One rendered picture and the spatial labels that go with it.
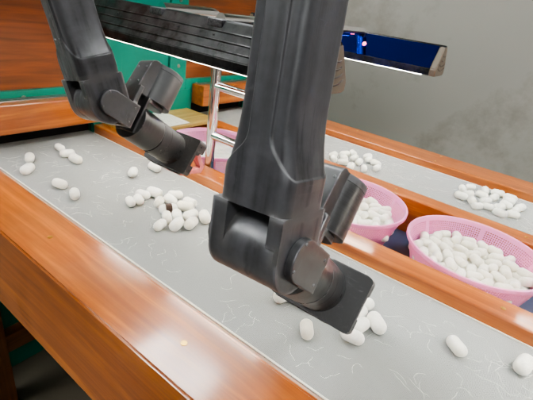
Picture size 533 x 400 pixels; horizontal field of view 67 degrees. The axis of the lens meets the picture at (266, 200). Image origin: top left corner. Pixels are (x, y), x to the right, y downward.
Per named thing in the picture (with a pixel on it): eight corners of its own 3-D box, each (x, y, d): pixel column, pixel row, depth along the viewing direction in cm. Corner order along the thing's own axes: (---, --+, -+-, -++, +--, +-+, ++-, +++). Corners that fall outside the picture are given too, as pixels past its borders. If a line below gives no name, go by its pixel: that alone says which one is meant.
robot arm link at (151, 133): (105, 129, 60) (130, 137, 58) (124, 90, 61) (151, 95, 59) (135, 148, 66) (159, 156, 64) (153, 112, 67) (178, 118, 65)
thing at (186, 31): (318, 97, 55) (329, 41, 52) (72, 28, 86) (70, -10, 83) (344, 92, 61) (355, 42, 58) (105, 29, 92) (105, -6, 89)
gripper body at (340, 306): (301, 244, 49) (280, 225, 43) (377, 283, 44) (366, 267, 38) (274, 292, 48) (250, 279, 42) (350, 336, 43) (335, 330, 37)
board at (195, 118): (134, 138, 110) (134, 134, 109) (102, 123, 117) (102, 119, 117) (217, 122, 135) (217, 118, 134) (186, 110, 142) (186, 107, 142)
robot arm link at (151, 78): (68, 103, 58) (96, 107, 53) (103, 36, 60) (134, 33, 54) (134, 141, 67) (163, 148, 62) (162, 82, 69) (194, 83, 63)
